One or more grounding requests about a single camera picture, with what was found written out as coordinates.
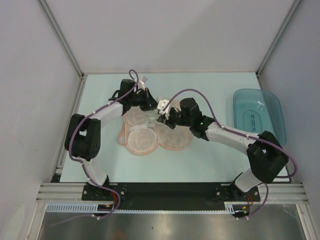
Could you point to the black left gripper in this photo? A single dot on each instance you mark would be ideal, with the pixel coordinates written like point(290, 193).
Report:
point(149, 102)

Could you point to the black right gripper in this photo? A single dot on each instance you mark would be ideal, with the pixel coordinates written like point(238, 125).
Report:
point(163, 119)

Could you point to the white bra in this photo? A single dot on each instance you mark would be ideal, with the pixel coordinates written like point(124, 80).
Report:
point(152, 111)

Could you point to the pink floral mesh laundry bag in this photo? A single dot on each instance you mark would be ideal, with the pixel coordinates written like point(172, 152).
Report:
point(142, 138)

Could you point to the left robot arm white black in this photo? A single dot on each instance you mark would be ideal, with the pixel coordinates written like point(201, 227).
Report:
point(83, 138)

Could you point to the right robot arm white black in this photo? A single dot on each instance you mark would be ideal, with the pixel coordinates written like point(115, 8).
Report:
point(264, 152)

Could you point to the teal translucent plastic basin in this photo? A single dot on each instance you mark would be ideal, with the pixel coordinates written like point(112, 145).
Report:
point(256, 111)

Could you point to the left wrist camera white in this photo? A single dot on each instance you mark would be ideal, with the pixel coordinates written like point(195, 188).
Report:
point(141, 85)

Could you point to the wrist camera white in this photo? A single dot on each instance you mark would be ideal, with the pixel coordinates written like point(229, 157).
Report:
point(163, 106)
point(141, 85)

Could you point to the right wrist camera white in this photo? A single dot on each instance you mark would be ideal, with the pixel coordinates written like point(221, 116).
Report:
point(163, 106)

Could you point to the light blue cable duct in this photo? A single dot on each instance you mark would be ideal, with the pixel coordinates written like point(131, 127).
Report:
point(96, 208)

